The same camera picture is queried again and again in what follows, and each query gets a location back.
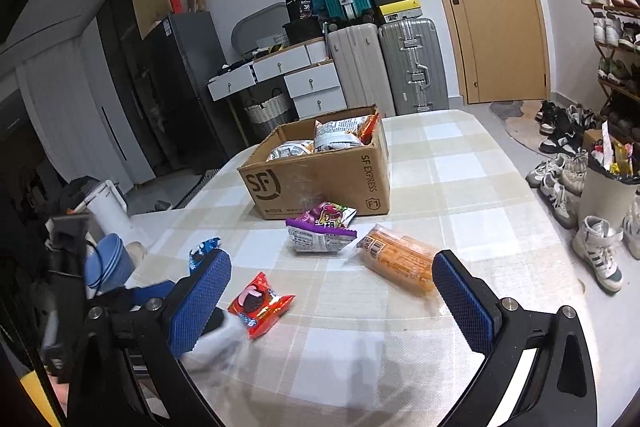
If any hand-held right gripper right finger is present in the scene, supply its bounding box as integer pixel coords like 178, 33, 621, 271
431, 250, 599, 427

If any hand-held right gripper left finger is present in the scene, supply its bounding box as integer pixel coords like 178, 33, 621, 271
65, 250, 232, 427

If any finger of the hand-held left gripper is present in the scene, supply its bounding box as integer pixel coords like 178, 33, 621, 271
107, 279, 176, 310

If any clear cracker packet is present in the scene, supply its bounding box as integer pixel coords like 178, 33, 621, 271
180, 307, 246, 370

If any blue cookie packet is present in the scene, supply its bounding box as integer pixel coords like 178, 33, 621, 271
187, 237, 222, 272

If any red cookie packet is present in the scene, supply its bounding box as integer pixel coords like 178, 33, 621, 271
357, 113, 381, 145
227, 272, 296, 340

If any orange bread packet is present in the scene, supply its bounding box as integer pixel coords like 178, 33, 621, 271
357, 224, 438, 294

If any purple snack packet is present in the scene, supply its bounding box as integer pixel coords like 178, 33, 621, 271
285, 202, 358, 255

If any brown cardboard box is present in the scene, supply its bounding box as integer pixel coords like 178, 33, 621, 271
237, 104, 391, 220

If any white snack packet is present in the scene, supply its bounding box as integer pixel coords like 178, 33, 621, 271
312, 117, 366, 152
270, 141, 316, 162

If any white kettle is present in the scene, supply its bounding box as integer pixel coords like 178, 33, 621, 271
82, 179, 130, 233

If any patterned floor rug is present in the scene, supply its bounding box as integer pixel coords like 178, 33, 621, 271
172, 167, 221, 210

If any white trash bin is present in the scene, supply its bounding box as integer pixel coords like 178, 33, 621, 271
577, 157, 640, 243

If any white wardrobe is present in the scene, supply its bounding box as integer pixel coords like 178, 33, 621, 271
15, 19, 136, 202

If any grey irregular floor mat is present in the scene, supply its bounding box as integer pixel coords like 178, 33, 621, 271
489, 99, 556, 158

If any scattered pile of shoes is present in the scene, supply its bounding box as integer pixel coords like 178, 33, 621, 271
525, 99, 640, 295

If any woven grey white basket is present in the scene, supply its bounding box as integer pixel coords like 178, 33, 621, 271
243, 88, 293, 138

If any heap of colourful wrappers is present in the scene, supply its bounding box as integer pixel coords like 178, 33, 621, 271
587, 122, 640, 184

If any small cardboard box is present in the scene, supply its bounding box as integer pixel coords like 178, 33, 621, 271
582, 129, 606, 152

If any black cabinet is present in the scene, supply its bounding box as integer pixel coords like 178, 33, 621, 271
97, 0, 168, 190

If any dark grey fridge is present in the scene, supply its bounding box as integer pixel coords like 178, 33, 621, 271
142, 11, 233, 178

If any silver suitcase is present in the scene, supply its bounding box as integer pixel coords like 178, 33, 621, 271
377, 18, 451, 114

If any white drawer desk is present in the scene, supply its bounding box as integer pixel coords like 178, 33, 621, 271
207, 39, 348, 120

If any beige suitcase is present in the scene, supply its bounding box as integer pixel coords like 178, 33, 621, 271
325, 22, 398, 118

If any wooden door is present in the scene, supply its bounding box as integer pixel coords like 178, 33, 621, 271
407, 0, 551, 105

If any wooden shoe rack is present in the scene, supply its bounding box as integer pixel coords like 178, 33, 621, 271
585, 0, 640, 142

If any grey folding table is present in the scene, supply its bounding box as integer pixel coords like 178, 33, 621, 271
231, 3, 291, 55

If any black storage box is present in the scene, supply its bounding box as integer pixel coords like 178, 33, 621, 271
282, 19, 323, 45

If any large cardboard sheet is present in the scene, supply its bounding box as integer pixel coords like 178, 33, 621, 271
127, 0, 168, 40

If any yellow black shoe box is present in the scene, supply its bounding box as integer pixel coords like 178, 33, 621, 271
377, 0, 423, 22

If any shoe rack with shoes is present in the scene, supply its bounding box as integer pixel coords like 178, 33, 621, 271
580, 0, 640, 138

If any black printed bag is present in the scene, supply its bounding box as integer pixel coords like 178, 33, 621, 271
285, 0, 318, 22

